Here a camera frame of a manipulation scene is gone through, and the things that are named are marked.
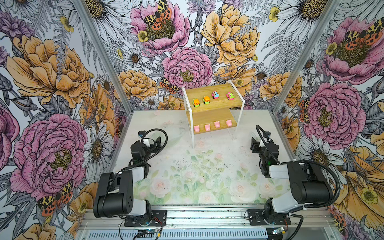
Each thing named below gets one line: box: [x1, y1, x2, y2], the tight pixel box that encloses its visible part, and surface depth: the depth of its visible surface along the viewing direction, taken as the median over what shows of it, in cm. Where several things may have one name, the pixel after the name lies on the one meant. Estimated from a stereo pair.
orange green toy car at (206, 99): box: [202, 95, 211, 105], surface depth 80 cm
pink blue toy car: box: [211, 91, 220, 99], surface depth 82 cm
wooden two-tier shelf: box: [182, 80, 245, 149], surface depth 83 cm
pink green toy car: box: [226, 92, 235, 101], surface depth 81 cm
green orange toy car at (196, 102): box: [192, 98, 201, 108], surface depth 78 cm
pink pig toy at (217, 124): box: [214, 121, 221, 128], surface depth 93 cm
